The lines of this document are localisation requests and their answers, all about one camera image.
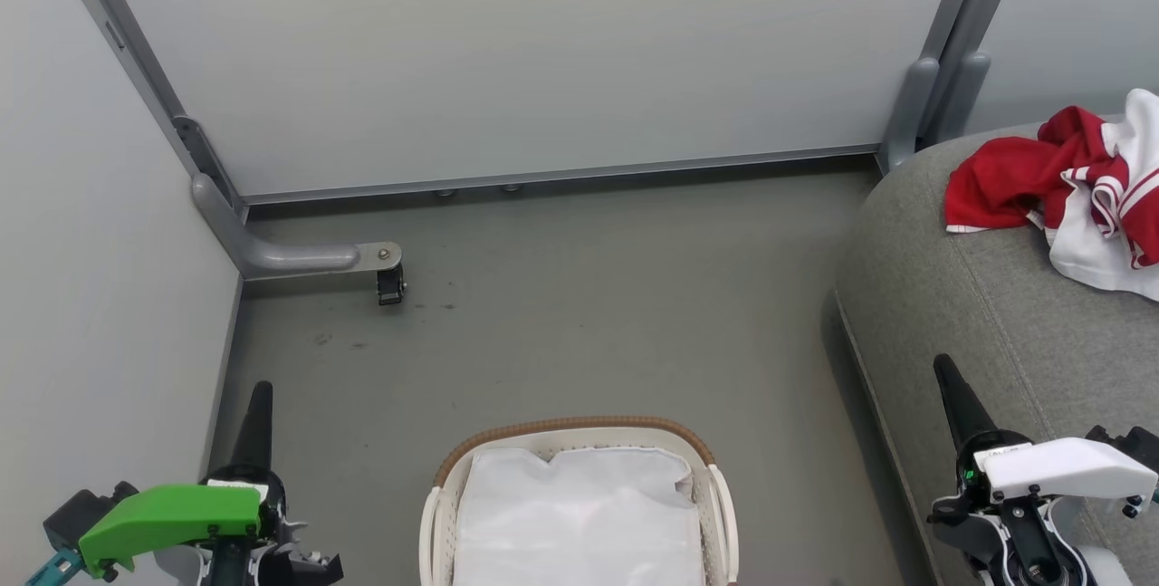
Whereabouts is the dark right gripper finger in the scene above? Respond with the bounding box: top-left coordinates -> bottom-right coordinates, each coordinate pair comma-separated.
933,353 -> 999,456

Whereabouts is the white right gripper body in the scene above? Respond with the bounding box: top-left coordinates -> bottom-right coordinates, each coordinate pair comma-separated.
931,432 -> 1158,551

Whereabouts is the white basket liner cloth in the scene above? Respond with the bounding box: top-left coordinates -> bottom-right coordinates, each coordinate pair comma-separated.
453,447 -> 705,586

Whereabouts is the grey partition corner post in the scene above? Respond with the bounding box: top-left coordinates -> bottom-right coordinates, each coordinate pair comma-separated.
933,0 -> 1035,145
878,0 -> 997,174

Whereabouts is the grey partition frame post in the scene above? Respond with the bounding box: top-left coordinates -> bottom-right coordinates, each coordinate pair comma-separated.
41,0 -> 247,217

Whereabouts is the grey partition support foot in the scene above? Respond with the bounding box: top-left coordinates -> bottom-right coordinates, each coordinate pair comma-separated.
190,172 -> 404,282

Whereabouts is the white laundry basket brown rim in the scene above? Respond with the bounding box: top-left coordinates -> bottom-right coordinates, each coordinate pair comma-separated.
418,416 -> 740,586

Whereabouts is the grey partition bottom rail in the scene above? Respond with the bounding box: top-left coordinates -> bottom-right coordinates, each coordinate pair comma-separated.
240,144 -> 881,207

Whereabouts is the grey fabric sofa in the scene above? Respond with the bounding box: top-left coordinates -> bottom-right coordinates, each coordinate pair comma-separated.
833,120 -> 1159,586

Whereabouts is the red and white logo jersey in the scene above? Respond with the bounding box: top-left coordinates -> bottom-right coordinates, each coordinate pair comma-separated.
1028,88 -> 1159,303

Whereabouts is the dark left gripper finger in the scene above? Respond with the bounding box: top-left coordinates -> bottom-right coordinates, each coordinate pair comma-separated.
231,380 -> 274,471

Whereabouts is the teal left cable connector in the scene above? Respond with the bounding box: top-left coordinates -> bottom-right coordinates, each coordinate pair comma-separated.
25,548 -> 85,586

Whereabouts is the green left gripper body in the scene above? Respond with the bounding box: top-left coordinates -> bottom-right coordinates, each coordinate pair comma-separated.
80,468 -> 286,576

